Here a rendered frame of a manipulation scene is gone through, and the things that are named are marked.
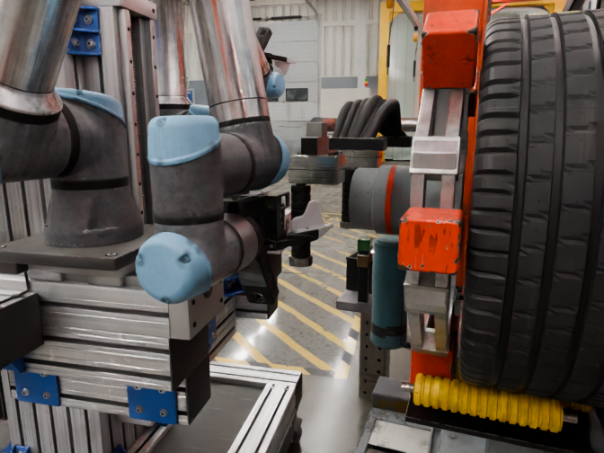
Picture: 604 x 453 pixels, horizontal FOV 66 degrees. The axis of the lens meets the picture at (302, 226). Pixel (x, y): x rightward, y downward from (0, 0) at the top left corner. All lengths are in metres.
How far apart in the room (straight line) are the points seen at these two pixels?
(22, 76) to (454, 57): 0.56
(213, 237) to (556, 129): 0.43
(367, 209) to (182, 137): 0.51
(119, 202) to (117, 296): 0.15
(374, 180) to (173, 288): 0.54
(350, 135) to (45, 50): 0.43
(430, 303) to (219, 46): 0.46
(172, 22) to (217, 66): 0.74
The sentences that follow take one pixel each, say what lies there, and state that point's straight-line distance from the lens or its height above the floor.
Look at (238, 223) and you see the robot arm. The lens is 0.58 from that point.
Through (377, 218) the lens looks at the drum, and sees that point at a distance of 0.92.
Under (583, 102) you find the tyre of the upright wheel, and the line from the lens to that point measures 0.68.
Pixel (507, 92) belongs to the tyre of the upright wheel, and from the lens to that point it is 0.68.
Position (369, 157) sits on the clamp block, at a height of 0.93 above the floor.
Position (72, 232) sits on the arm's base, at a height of 0.84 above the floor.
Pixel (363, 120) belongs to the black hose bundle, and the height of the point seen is 1.01.
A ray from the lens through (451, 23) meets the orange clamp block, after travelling 0.75.
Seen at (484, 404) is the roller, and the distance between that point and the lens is 0.93.
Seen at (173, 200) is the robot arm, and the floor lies 0.92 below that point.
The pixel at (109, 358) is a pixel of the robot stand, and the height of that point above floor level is 0.64.
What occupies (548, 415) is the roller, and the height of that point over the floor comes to 0.52.
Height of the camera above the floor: 1.00
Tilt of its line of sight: 12 degrees down
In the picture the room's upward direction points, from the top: straight up
